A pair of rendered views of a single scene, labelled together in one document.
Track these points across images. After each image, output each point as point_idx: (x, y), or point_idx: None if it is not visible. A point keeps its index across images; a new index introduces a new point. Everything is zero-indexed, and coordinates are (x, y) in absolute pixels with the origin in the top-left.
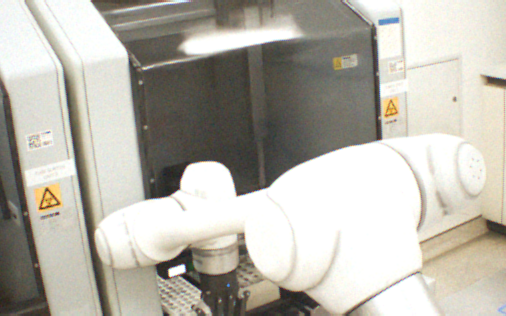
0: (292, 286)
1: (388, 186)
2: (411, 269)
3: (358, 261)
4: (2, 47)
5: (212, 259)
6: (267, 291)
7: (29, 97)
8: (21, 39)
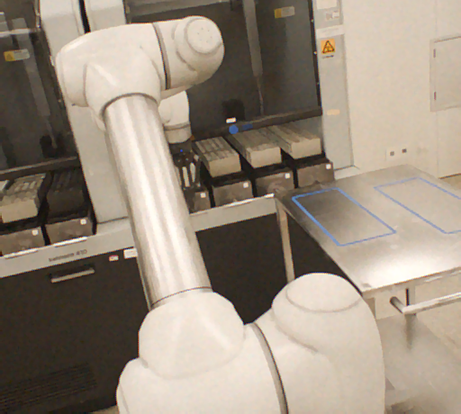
0: (72, 101)
1: (131, 42)
2: (131, 91)
3: (94, 83)
4: (45, 0)
5: (168, 132)
6: (230, 165)
7: (57, 30)
8: None
